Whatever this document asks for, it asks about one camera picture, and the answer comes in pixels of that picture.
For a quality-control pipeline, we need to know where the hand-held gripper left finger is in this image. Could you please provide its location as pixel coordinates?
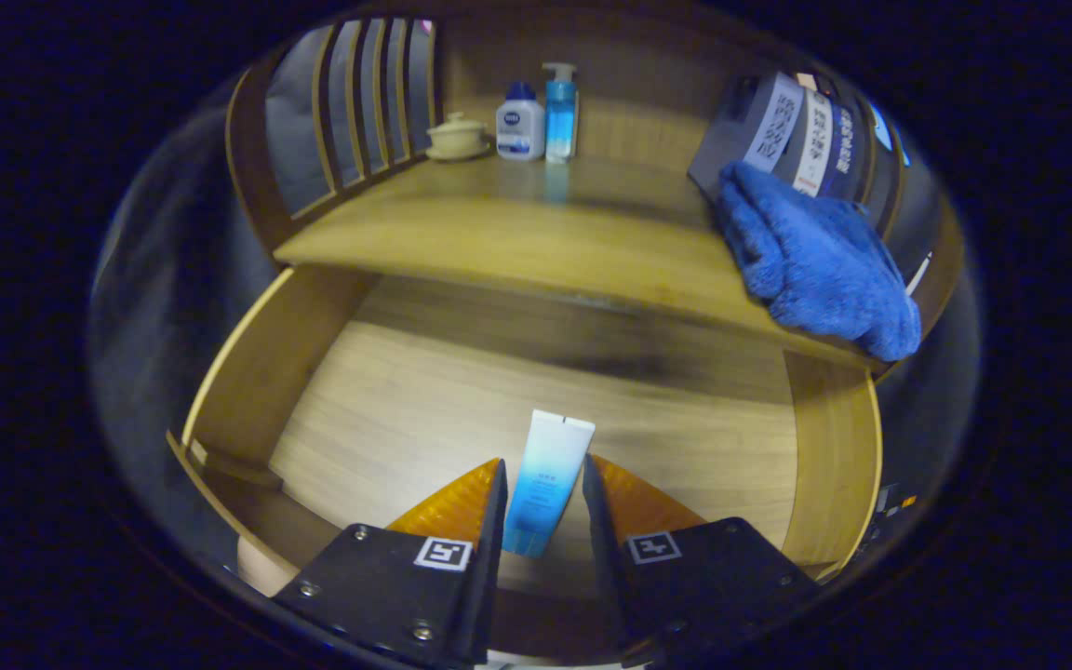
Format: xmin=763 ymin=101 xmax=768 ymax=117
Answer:
xmin=274 ymin=456 xmax=509 ymax=669

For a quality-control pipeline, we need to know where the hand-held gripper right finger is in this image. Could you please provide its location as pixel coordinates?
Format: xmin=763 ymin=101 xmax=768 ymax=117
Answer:
xmin=583 ymin=453 xmax=821 ymax=669

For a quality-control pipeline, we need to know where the blue white cream tube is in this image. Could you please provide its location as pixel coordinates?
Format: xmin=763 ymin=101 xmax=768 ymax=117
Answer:
xmin=502 ymin=409 xmax=596 ymax=557

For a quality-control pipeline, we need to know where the wooden drawer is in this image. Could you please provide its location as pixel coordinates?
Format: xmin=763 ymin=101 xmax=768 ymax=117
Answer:
xmin=167 ymin=265 xmax=883 ymax=662

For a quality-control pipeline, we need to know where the wooden countertop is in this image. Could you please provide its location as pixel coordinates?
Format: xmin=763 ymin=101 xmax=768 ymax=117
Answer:
xmin=274 ymin=154 xmax=881 ymax=369

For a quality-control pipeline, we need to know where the blue towel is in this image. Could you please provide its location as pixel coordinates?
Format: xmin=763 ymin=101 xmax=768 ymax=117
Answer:
xmin=715 ymin=161 xmax=923 ymax=362

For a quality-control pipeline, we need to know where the beige lidded teacup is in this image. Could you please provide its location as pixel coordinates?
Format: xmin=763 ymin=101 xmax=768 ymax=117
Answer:
xmin=425 ymin=112 xmax=492 ymax=162

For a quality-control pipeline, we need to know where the white bottle with blue cap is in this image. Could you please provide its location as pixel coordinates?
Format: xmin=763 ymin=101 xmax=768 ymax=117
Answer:
xmin=496 ymin=81 xmax=546 ymax=162

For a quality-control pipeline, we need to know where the blue pump bottle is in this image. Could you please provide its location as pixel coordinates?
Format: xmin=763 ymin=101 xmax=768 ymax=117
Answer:
xmin=542 ymin=61 xmax=580 ymax=165

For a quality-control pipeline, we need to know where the grey book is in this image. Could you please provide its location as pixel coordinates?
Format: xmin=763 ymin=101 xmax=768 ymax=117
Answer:
xmin=688 ymin=73 xmax=802 ymax=201

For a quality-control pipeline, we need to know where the white book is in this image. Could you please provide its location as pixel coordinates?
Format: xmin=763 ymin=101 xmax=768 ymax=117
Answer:
xmin=792 ymin=88 xmax=835 ymax=198

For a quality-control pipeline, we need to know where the dark blue book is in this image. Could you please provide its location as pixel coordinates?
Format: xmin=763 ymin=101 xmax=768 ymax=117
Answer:
xmin=820 ymin=98 xmax=872 ymax=201

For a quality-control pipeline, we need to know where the black backdrop cloth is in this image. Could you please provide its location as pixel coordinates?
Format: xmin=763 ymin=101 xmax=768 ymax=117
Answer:
xmin=89 ymin=19 xmax=982 ymax=596

